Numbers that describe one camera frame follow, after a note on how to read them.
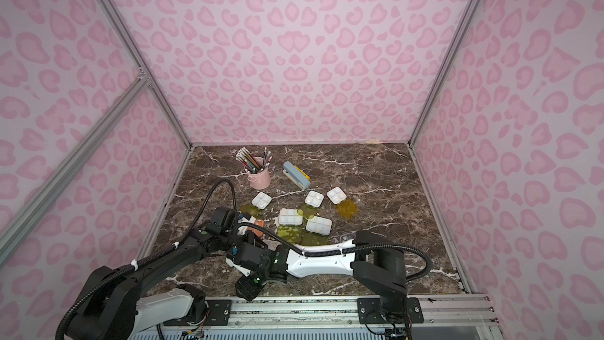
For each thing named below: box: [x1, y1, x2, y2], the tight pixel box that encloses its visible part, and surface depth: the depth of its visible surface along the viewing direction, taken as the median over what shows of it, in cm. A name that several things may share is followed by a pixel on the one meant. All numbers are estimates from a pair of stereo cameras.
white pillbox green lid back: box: [303, 189, 325, 209], surface depth 101 cm
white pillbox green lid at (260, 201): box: [239, 191, 273, 220], surface depth 100 cm
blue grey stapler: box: [282, 160, 311, 190], surface depth 106 cm
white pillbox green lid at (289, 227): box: [276, 208, 304, 245], surface depth 95 cm
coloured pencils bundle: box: [235, 146, 273, 174], surface depth 97 cm
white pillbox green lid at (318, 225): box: [305, 215, 333, 237], surface depth 93 cm
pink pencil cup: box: [246, 156, 272, 190], surface depth 102 cm
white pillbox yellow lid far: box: [326, 186, 348, 205], surface depth 102 cm
